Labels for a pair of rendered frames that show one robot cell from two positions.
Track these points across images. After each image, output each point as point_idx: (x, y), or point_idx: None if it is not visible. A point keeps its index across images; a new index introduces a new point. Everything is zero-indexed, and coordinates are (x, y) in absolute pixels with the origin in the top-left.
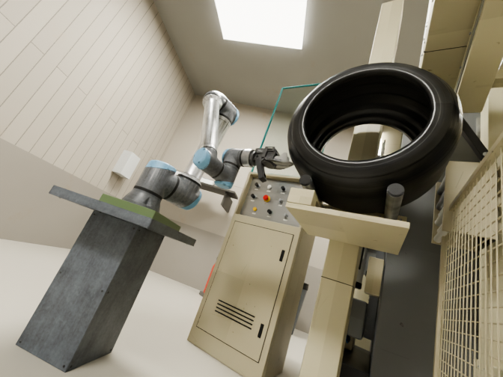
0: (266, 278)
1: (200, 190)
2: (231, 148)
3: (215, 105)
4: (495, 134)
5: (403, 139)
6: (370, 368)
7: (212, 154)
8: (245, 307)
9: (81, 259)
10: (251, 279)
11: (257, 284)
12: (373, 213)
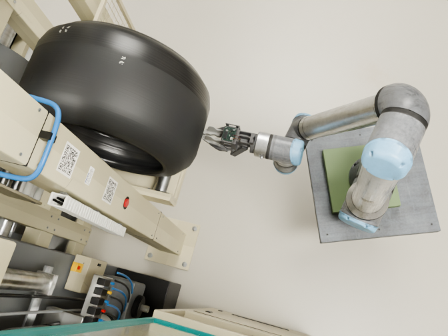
0: (227, 315)
1: (351, 217)
2: (294, 139)
3: (365, 99)
4: None
5: None
6: (115, 267)
7: (295, 121)
8: (246, 319)
9: None
10: (250, 321)
11: (239, 318)
12: None
